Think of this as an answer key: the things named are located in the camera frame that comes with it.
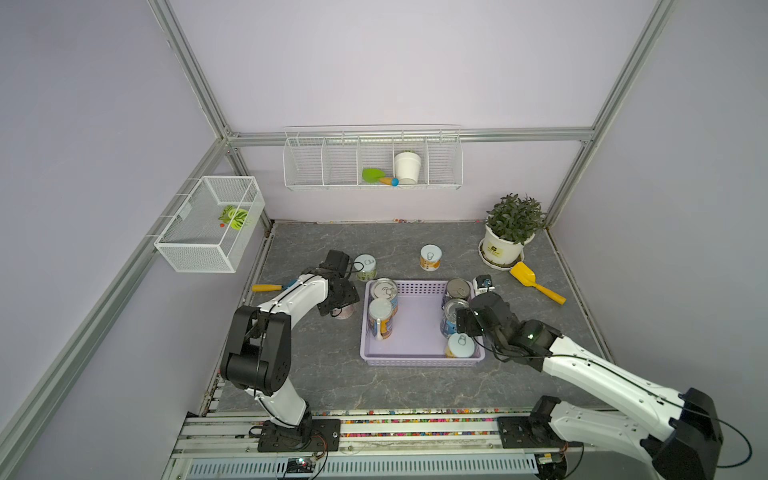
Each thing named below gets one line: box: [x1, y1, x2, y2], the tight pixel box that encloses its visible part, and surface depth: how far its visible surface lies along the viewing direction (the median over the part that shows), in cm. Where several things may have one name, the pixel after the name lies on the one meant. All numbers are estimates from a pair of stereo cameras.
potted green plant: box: [483, 193, 546, 265], surface depth 98 cm
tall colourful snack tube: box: [368, 298, 398, 340], surface depth 83 cm
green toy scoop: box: [362, 168, 399, 187], surface depth 101 cm
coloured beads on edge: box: [311, 409, 501, 436], surface depth 79 cm
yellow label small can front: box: [445, 332, 475, 358], surface depth 84 cm
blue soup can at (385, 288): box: [371, 278, 398, 307], surface depth 91 cm
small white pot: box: [395, 151, 421, 185], surface depth 94 cm
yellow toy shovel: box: [509, 261, 567, 305], surface depth 105 cm
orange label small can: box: [420, 243, 443, 272], surface depth 107 cm
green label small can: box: [354, 253, 377, 282], surface depth 104 cm
